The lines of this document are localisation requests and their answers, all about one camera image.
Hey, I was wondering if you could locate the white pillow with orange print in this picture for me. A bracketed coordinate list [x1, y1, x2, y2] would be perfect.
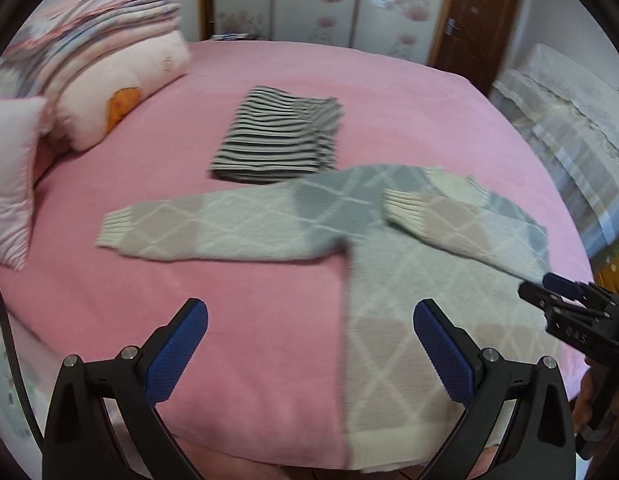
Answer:
[46, 30, 192, 152]

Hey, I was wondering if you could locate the dark cable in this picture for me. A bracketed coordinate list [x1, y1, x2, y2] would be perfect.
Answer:
[0, 265, 46, 458]

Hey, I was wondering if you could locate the grey diamond-pattern knit sweater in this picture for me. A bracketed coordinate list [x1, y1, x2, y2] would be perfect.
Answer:
[95, 164, 553, 473]

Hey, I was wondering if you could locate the white lace-covered sofa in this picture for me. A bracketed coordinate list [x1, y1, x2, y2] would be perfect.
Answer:
[491, 42, 619, 261]

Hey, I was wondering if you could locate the brown wooden door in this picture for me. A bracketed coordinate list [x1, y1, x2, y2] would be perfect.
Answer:
[428, 0, 525, 96]

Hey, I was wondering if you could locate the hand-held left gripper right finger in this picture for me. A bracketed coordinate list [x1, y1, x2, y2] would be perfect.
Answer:
[412, 298, 576, 480]

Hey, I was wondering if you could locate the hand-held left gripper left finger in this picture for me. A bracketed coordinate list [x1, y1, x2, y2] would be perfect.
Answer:
[42, 297, 210, 480]

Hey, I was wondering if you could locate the yellow wooden cabinet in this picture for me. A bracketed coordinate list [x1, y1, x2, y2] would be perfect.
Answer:
[592, 245, 619, 292]

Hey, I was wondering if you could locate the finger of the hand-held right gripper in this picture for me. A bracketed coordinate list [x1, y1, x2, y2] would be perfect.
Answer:
[542, 273, 616, 306]
[518, 282, 613, 319]

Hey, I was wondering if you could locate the black-white striped folded garment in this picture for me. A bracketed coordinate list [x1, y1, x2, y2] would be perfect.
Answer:
[210, 86, 344, 185]

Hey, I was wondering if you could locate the person's right hand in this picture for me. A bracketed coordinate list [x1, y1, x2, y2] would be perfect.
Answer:
[571, 355, 597, 433]

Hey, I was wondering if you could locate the white printed cloth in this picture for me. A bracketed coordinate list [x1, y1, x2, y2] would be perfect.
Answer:
[0, 310, 57, 461]

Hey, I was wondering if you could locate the small pink cushion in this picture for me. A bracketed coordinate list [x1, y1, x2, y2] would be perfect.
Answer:
[0, 95, 54, 272]

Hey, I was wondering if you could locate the floral sliding-door wardrobe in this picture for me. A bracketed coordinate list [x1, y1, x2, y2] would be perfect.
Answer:
[196, 0, 463, 66]

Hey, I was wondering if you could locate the folded striped pink quilt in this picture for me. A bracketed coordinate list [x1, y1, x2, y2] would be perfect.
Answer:
[0, 0, 185, 103]

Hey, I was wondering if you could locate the pink bed blanket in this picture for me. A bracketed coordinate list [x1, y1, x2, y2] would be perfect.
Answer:
[0, 40, 596, 480]

